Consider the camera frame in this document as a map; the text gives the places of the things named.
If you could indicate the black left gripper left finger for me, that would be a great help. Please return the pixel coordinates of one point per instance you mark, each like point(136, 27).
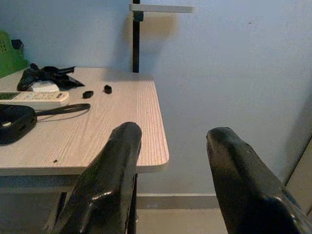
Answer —
point(109, 175)

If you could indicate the small white box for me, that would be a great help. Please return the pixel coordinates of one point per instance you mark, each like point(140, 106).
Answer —
point(45, 87)

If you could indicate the beige furniture panel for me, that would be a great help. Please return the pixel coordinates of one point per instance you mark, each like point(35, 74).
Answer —
point(301, 178)

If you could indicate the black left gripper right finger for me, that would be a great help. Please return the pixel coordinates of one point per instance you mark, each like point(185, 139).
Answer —
point(243, 185)

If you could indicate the small black plastic piece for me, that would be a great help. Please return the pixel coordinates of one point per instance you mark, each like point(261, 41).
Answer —
point(108, 89)
point(87, 94)

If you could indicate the crumpled black plastic bag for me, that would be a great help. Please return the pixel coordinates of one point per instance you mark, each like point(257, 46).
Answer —
point(52, 74)

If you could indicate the white shelf board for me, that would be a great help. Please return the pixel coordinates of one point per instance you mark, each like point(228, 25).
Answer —
point(161, 8)

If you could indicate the green plastic basket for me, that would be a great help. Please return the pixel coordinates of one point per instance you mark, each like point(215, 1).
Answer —
point(9, 58)

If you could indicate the grey baseboard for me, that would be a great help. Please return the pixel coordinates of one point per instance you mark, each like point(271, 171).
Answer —
point(175, 201)

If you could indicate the black metal pole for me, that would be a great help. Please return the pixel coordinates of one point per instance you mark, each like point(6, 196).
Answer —
point(135, 44)

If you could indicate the light wood grain desk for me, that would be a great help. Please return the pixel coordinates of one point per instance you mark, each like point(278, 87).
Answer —
point(117, 109)

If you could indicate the white remote control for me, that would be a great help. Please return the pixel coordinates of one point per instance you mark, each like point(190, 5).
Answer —
point(36, 98)

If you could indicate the small black box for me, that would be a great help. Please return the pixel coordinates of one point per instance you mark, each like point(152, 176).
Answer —
point(17, 44)

